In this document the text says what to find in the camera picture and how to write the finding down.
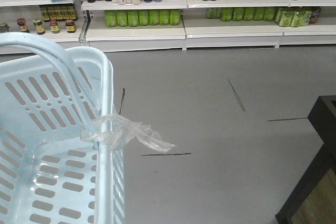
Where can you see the light blue plastic basket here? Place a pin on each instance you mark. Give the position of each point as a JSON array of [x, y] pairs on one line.
[[52, 169]]

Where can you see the white store shelving unit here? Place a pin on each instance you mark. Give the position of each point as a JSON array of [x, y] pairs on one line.
[[194, 29]]

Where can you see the black wooden produce display stand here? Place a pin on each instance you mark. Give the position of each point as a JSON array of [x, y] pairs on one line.
[[313, 198]]

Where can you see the clear plastic wrap strip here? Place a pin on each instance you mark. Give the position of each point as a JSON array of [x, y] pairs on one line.
[[116, 131]]

